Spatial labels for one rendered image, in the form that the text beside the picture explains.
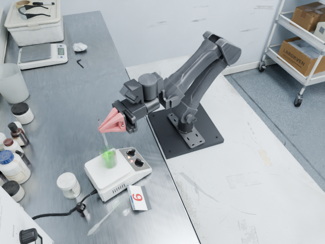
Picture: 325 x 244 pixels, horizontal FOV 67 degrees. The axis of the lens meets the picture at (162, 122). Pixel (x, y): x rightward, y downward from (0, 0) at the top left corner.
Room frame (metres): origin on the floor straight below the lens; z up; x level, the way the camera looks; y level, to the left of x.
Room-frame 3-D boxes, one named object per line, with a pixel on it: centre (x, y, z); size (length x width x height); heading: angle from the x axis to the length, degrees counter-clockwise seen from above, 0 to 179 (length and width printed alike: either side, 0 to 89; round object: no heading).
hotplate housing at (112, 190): (0.47, 0.16, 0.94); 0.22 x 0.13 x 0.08; 127
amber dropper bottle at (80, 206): (0.34, 0.26, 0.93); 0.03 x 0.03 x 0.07
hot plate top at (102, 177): (0.46, 0.18, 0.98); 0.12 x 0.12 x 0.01; 37
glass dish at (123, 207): (0.36, 0.14, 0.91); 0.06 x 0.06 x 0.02
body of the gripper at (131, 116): (0.55, 0.09, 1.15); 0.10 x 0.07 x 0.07; 38
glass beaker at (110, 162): (0.47, 0.18, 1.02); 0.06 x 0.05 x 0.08; 167
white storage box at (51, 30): (1.57, 0.81, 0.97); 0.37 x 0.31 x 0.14; 16
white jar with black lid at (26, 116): (0.76, 0.61, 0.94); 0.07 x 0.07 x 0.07
